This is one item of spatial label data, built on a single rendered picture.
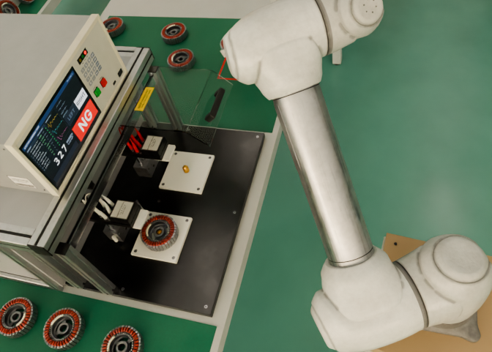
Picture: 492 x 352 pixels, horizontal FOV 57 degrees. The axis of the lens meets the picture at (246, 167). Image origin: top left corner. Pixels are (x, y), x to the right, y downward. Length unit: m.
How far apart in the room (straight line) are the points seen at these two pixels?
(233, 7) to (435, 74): 1.28
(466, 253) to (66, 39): 1.05
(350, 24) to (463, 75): 2.02
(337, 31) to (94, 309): 1.02
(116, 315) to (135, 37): 1.25
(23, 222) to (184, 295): 0.47
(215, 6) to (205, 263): 1.26
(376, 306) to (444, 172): 1.51
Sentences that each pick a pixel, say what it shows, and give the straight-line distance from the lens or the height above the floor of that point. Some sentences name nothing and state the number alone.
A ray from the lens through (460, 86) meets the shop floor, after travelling 2.83.
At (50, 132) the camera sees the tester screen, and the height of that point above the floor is 1.25.
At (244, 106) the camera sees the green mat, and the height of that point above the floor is 0.75.
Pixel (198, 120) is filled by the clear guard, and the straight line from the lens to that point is 1.29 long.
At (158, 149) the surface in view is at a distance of 1.44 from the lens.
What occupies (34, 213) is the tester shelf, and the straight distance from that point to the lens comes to 1.23.
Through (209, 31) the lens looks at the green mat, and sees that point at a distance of 2.07.
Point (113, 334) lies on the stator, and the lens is 1.37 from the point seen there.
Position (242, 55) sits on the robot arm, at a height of 1.41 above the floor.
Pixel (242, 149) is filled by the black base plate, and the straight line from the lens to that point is 1.55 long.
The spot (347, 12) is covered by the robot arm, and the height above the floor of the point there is 1.44.
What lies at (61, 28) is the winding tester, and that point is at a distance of 1.32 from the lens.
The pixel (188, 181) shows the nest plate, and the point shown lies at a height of 0.78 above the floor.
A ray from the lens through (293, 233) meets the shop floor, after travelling 2.23.
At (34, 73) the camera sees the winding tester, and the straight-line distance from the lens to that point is 1.22.
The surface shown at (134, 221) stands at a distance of 1.37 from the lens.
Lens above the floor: 1.98
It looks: 54 degrees down
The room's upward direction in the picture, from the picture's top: 17 degrees counter-clockwise
